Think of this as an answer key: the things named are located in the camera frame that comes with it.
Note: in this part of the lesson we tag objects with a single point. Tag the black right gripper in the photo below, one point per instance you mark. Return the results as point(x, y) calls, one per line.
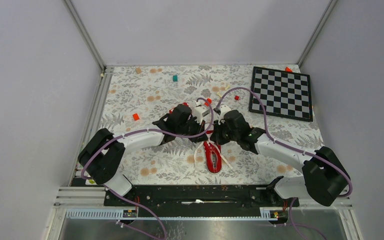
point(216, 137)

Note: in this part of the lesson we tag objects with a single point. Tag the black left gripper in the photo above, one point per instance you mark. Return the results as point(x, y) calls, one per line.
point(199, 125)

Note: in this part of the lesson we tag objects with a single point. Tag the red canvas sneaker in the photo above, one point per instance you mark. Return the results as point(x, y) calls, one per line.
point(213, 156)

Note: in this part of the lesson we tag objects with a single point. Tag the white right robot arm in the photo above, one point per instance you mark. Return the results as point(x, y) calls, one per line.
point(323, 178)

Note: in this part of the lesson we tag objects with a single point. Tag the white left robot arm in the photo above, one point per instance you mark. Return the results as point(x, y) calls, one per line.
point(102, 155)

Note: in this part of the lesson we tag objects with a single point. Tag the red white window brick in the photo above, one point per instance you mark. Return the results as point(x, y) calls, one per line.
point(183, 107)

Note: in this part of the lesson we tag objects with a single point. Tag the orange red curved block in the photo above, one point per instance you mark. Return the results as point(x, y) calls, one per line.
point(208, 101)

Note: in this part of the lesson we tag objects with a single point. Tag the small orange cube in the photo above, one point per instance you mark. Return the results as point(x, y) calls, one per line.
point(136, 117)

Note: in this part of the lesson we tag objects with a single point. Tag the floral patterned table mat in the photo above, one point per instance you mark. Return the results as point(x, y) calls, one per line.
point(150, 92)

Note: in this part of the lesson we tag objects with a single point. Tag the black grey chessboard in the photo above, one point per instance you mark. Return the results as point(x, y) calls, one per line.
point(284, 94)

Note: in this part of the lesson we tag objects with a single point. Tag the orange block behind chessboard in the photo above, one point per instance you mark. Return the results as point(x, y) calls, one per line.
point(287, 69)

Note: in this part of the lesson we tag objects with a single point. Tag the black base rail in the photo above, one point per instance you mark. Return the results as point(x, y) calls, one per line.
point(189, 201)

